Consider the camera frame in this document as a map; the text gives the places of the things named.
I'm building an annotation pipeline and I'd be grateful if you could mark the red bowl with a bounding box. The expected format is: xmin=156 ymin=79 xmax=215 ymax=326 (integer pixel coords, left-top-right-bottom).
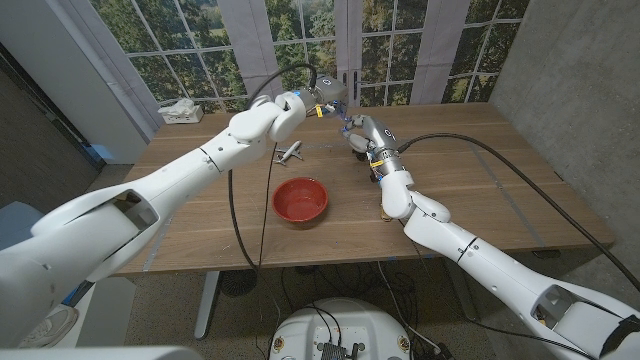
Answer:
xmin=271 ymin=177 xmax=330 ymax=224

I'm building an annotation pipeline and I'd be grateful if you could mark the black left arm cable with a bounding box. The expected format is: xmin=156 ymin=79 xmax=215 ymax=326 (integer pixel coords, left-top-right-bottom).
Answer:
xmin=226 ymin=62 xmax=319 ymax=274

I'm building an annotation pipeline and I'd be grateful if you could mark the white tissue box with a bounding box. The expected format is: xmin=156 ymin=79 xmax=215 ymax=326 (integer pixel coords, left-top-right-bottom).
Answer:
xmin=157 ymin=97 xmax=205 ymax=126

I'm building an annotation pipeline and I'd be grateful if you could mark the white toy airplane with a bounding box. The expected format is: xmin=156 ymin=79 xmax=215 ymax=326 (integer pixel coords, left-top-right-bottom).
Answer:
xmin=272 ymin=140 xmax=305 ymax=167

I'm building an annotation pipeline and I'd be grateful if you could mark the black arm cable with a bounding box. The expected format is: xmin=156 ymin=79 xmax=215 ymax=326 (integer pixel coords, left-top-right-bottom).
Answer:
xmin=396 ymin=132 xmax=640 ymax=295
xmin=226 ymin=62 xmax=319 ymax=274

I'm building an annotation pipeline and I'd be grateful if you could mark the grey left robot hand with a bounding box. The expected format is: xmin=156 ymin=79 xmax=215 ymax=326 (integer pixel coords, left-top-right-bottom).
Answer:
xmin=301 ymin=74 xmax=350 ymax=118

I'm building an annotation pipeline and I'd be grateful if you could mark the white floor cable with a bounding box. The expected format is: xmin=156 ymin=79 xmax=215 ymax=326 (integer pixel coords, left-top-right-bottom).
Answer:
xmin=376 ymin=261 xmax=442 ymax=352

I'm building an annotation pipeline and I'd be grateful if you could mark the grey table leg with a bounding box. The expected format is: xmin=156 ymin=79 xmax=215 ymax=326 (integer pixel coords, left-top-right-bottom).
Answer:
xmin=446 ymin=255 xmax=480 ymax=323

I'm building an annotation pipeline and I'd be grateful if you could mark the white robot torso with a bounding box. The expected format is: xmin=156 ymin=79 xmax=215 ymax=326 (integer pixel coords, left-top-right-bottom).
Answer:
xmin=268 ymin=297 xmax=414 ymax=360

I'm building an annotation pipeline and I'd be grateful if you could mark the white table leg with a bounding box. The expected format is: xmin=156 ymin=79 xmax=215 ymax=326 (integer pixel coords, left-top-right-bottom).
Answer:
xmin=193 ymin=270 xmax=222 ymax=342

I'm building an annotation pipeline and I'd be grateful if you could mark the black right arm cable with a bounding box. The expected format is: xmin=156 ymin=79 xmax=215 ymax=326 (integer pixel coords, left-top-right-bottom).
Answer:
xmin=396 ymin=132 xmax=640 ymax=295

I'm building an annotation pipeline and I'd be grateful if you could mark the round black floor fan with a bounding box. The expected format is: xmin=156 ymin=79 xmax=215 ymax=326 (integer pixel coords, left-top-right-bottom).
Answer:
xmin=219 ymin=269 xmax=261 ymax=299

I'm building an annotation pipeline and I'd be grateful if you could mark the white sneaker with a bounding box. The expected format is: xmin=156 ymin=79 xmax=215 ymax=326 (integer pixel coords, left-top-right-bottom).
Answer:
xmin=17 ymin=304 xmax=81 ymax=350

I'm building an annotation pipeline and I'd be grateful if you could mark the printed window backdrop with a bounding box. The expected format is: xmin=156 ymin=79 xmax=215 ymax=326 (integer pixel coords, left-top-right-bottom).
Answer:
xmin=44 ymin=0 xmax=532 ymax=114

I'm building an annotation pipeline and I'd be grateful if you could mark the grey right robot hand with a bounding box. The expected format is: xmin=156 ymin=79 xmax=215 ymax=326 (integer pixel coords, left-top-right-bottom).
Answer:
xmin=341 ymin=113 xmax=400 ymax=162

